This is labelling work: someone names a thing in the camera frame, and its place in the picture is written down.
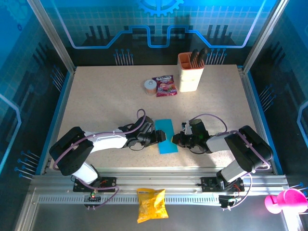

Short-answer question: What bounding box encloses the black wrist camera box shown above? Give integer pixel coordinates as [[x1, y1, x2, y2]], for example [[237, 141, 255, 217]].
[[181, 119, 208, 137], [137, 116, 155, 132]]

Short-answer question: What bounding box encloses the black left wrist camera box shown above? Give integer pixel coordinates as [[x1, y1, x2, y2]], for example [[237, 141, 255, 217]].
[[137, 116, 155, 132]]

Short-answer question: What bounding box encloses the yellow chips bag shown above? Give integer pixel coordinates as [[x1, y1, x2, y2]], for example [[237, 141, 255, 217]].
[[136, 188, 169, 224]]

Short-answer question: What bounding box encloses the pink plastic cup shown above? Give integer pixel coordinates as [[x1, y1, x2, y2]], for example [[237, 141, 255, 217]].
[[264, 189, 308, 214]]

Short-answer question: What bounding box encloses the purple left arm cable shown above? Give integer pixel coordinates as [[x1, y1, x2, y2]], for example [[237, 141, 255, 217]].
[[52, 109, 154, 209]]

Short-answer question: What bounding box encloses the orange can with white lid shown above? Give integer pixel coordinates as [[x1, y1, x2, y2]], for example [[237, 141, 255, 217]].
[[143, 79, 158, 96]]

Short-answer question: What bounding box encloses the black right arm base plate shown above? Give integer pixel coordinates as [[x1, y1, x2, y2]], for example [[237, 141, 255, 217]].
[[201, 177, 245, 193]]

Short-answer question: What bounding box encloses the blue cloth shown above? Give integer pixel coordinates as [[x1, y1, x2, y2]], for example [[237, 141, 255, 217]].
[[154, 118, 180, 154]]

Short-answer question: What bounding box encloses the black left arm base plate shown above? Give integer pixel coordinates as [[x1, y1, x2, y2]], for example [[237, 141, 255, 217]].
[[73, 177, 116, 193]]

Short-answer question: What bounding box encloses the small black controller board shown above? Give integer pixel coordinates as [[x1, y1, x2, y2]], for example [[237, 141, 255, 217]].
[[218, 194, 241, 211], [83, 193, 102, 210]]

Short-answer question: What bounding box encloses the cream knife block orange top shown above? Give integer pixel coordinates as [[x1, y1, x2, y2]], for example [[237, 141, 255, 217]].
[[178, 52, 205, 93]]

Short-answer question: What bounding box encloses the slotted grey cable duct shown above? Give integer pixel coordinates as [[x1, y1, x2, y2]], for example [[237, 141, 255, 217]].
[[37, 194, 223, 205]]

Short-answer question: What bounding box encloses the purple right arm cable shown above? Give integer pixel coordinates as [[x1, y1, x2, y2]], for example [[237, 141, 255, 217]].
[[191, 114, 271, 208]]

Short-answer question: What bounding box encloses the aluminium mounting rail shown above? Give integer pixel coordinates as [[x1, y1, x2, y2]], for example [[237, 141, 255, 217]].
[[31, 167, 289, 193]]

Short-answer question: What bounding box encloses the aluminium frame post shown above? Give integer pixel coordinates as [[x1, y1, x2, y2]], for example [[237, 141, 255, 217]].
[[27, 0, 77, 73], [242, 0, 289, 73]]

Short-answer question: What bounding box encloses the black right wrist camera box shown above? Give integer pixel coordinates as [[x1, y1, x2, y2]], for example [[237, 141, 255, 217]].
[[181, 119, 208, 137]]

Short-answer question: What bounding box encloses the purple snack bag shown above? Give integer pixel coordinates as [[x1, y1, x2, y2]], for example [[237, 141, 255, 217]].
[[152, 74, 178, 98]]

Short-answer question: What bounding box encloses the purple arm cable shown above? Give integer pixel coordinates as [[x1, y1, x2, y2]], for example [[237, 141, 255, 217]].
[[52, 109, 154, 209], [191, 114, 271, 208]]

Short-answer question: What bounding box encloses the aluminium side rail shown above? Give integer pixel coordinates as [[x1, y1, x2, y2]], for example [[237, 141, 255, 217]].
[[39, 69, 77, 175], [237, 65, 277, 174]]

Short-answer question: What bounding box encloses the black knife handle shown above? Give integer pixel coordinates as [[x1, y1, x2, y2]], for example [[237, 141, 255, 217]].
[[197, 47, 209, 67], [190, 49, 199, 69]]

